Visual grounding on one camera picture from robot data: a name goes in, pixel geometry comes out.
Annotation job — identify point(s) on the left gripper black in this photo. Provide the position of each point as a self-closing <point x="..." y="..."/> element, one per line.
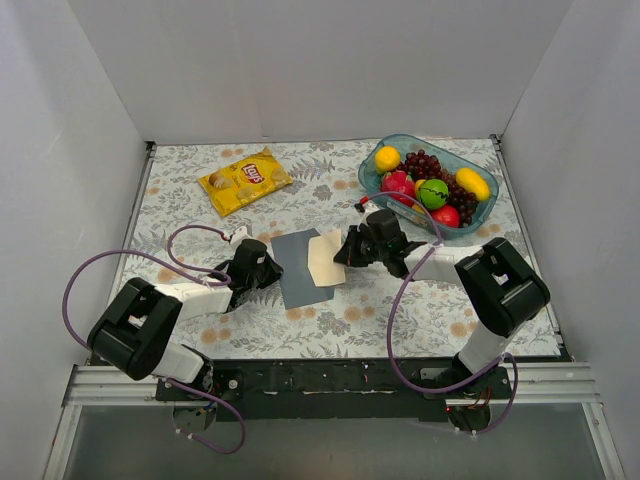
<point x="265" y="270"/>

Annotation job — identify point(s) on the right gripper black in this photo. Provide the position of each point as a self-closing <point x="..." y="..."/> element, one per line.
<point x="353" y="247"/>

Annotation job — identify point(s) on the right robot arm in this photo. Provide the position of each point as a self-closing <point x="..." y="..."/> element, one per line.
<point x="503" y="289"/>

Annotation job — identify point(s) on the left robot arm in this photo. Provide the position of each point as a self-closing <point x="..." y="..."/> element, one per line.
<point x="134" y="332"/>

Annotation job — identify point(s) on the teal plastic fruit basket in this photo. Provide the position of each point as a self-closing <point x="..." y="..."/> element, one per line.
<point x="418" y="214"/>

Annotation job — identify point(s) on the small orange fruit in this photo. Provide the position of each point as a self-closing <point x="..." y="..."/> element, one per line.
<point x="417" y="186"/>

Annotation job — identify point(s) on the green ball fruit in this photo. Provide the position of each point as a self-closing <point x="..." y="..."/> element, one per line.
<point x="433" y="194"/>

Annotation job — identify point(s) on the red apple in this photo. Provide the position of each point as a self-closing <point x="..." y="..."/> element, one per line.
<point x="446" y="215"/>

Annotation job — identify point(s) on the yellow lemon left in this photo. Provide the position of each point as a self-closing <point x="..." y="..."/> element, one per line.
<point x="387" y="158"/>

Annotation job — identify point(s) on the yellow Lays chips bag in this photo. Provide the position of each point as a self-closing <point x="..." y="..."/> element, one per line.
<point x="237" y="185"/>

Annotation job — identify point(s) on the purple grape bunch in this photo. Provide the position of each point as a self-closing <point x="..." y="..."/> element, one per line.
<point x="420" y="165"/>

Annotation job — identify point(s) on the floral tablecloth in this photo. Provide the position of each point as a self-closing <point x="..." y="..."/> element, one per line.
<point x="176" y="218"/>

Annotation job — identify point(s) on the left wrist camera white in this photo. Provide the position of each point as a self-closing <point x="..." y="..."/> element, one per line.
<point x="239" y="235"/>

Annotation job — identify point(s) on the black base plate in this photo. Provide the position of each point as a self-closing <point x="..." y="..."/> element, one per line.
<point x="334" y="388"/>

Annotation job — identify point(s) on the aluminium frame rail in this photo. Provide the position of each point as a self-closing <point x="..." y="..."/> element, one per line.
<point x="537" y="383"/>

